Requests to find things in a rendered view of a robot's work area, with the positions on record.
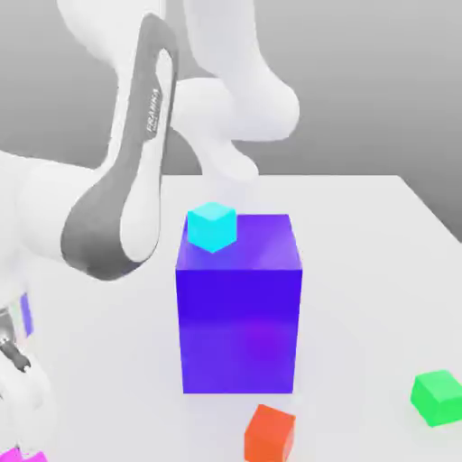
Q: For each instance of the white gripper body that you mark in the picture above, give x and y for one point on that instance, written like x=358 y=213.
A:
x=25 y=408

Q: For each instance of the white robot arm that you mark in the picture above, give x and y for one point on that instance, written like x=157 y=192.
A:
x=144 y=202

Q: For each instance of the small magenta cube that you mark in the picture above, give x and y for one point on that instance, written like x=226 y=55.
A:
x=34 y=457

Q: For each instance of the small orange cube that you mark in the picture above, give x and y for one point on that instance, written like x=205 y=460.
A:
x=269 y=436

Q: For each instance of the small cyan cube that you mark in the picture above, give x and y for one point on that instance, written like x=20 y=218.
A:
x=211 y=225

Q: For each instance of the small green cube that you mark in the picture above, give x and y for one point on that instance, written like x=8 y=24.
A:
x=438 y=399

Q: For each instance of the large purple box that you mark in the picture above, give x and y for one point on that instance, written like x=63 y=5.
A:
x=238 y=325

